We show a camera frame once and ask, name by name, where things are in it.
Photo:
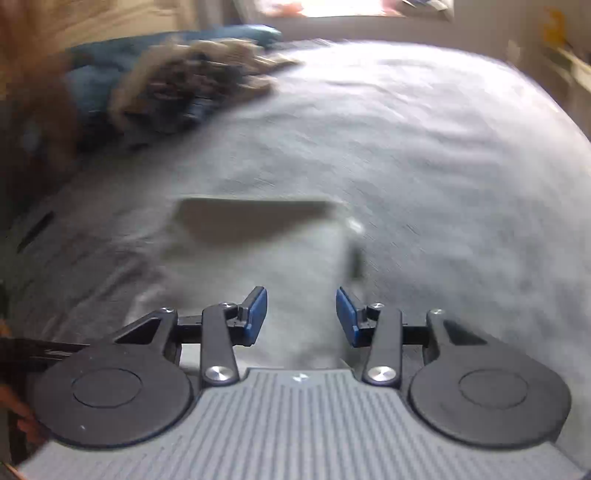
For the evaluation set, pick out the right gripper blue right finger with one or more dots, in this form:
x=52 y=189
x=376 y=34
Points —
x=379 y=329

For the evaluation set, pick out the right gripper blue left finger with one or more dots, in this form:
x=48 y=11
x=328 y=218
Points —
x=224 y=326

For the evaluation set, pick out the grey sweatshirt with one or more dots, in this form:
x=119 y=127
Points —
x=302 y=250

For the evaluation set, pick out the dark clothes on sill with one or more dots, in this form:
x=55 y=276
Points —
x=429 y=9

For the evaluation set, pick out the person's left hand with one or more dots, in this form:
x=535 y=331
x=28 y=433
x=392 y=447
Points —
x=26 y=422

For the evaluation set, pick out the grey bed sheet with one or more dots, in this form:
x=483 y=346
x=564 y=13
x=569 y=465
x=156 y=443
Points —
x=472 y=184

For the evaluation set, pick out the black white plaid shirt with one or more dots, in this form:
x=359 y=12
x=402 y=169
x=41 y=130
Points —
x=182 y=94

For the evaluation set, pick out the beige checked garment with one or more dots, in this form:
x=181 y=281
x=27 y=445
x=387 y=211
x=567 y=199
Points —
x=252 y=69

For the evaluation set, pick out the white cream garment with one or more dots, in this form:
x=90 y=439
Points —
x=132 y=83

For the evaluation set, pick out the person's brown hair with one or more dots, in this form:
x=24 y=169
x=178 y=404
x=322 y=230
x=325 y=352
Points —
x=38 y=117

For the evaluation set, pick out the white desk with drawers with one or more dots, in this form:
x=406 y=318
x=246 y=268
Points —
x=567 y=80

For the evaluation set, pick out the orange bag on sill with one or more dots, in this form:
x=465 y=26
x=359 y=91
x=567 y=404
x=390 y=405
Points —
x=282 y=9

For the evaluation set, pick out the yellow box on desk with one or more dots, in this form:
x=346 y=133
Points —
x=554 y=28

